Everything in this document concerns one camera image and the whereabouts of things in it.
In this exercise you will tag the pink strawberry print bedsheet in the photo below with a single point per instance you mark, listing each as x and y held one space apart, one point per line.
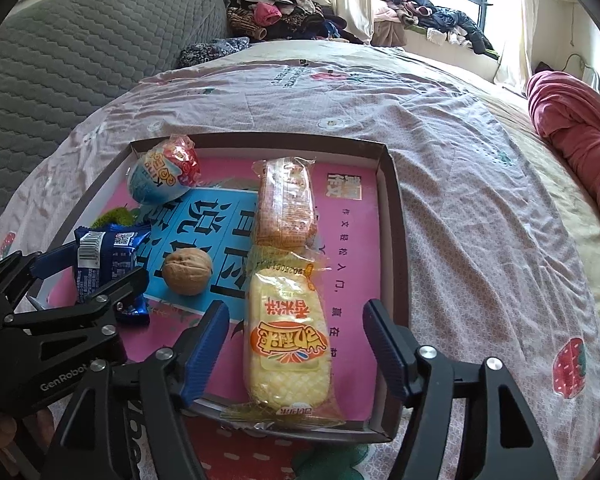
455 210

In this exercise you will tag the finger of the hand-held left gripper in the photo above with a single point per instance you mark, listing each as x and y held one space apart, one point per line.
55 262
125 282

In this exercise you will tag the yellow rice cracker packet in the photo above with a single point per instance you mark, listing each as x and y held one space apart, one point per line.
287 355

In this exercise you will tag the orange cracker packet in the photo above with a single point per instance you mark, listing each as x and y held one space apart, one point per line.
285 205

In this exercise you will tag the blue snack packet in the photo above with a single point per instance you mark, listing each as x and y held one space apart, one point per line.
105 255

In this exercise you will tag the dark blue patterned cloth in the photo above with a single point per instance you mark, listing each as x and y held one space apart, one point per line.
210 52

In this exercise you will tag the pink quilt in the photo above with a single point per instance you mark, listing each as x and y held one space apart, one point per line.
575 125

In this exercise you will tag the egg-shaped candy toy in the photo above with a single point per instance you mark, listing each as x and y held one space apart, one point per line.
160 175

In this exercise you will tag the dark shallow box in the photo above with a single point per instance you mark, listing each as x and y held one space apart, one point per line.
350 260

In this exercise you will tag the walnut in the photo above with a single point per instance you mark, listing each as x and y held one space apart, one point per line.
187 270

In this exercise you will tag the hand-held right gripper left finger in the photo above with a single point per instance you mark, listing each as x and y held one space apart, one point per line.
207 355

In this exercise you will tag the tan fabric bundle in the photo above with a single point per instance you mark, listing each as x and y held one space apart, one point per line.
386 32

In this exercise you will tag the person's left hand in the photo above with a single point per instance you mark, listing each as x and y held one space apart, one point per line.
0 430

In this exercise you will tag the pile of mixed clothes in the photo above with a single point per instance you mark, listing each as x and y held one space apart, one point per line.
280 10

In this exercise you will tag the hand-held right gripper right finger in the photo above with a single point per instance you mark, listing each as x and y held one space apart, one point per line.
387 355

